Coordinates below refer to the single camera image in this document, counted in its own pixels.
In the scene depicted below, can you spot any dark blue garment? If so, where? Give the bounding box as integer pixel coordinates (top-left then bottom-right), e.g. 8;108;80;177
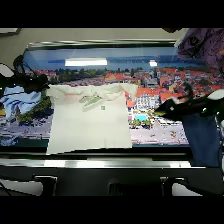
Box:
181;113;223;168

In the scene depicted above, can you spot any silver frame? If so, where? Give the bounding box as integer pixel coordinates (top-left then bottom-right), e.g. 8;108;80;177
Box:
0;155;224;198

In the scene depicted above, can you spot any white T-shirt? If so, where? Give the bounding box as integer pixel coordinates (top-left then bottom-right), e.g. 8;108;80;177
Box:
45;83;140;155

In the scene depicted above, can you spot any purple garment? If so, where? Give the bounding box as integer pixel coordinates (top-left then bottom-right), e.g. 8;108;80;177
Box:
175;28;224;72

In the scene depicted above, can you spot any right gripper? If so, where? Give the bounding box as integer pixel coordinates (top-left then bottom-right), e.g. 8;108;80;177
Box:
154;98;185;122

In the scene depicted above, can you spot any light blue garment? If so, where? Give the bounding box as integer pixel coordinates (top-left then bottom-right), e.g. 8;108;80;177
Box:
0;85;43;123

